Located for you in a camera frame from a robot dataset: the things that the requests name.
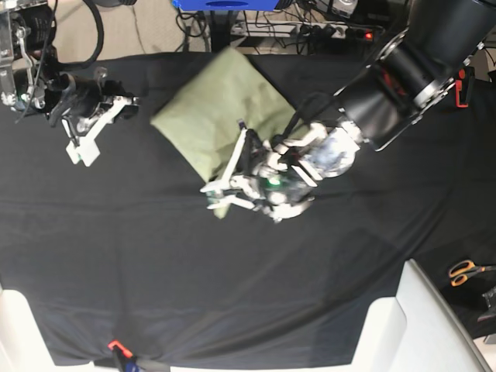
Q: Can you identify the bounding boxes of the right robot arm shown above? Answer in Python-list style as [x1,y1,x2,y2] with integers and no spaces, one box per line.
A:
[1,1,140,167]

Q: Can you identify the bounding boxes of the red black clamp right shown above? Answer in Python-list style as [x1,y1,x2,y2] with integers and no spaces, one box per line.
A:
[455,67,475,109]

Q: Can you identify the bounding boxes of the light green T-shirt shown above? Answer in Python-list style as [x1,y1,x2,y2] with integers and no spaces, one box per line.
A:
[150,46,311,220]

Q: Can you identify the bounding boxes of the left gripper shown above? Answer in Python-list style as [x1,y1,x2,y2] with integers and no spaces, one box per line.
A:
[200,119,316,223]

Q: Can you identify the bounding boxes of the white bin left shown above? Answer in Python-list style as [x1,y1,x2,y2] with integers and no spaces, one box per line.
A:
[1,288,95,371]

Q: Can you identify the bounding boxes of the black power strip red light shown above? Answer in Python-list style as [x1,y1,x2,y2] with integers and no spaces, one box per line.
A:
[345,26,384,43]

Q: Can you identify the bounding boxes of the orange handled scissors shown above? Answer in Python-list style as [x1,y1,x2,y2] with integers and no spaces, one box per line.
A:
[448,260,495,287]

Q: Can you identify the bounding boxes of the blue box on stand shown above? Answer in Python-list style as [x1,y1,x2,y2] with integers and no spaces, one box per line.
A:
[171,0,279,12]

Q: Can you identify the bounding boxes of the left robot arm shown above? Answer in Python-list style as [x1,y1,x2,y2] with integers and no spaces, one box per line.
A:
[202,1,495,222]

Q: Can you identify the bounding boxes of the white bin right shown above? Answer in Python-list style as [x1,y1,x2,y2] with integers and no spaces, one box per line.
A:
[351,260,491,372]

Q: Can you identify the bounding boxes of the white power strip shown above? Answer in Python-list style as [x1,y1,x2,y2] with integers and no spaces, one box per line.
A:
[231,19,348,39]

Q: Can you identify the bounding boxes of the red blue clamp front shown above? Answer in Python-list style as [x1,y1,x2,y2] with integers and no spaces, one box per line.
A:
[108,339,140,372]

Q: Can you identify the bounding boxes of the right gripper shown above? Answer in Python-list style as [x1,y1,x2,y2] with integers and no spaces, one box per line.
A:
[46,67,140,167]

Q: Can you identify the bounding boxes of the black table cloth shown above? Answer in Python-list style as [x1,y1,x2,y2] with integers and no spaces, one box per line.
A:
[1,53,495,369]

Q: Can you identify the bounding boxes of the black metal stand pole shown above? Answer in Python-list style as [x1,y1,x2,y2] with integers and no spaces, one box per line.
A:
[208,11,234,53]

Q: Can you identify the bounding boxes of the white bin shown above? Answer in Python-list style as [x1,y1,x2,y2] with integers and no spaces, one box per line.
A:
[1,288,95,371]
[351,260,491,372]

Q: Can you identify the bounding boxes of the black metal bracket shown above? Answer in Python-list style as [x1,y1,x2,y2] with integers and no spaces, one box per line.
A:
[477,287,496,322]

